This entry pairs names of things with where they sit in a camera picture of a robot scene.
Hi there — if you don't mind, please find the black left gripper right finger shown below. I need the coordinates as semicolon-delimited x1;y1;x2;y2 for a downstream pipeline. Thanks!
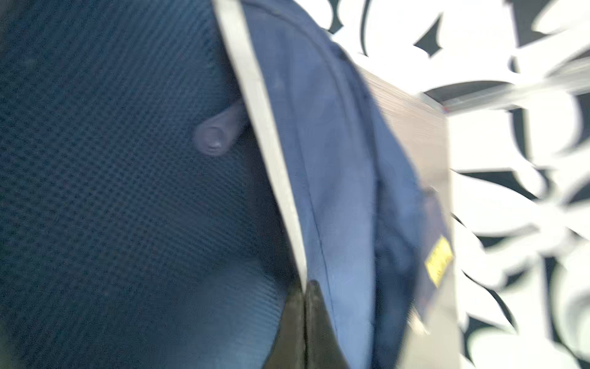
306;281;349;369

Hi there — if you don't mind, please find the dark blue book yellow label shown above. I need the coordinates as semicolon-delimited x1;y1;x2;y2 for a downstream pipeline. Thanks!
413;187;454;325

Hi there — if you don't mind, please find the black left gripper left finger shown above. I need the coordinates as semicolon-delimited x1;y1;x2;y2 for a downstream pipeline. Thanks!
263;282;306;369

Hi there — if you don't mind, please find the navy blue student backpack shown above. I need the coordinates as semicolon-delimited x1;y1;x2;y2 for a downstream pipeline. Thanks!
1;1;425;368

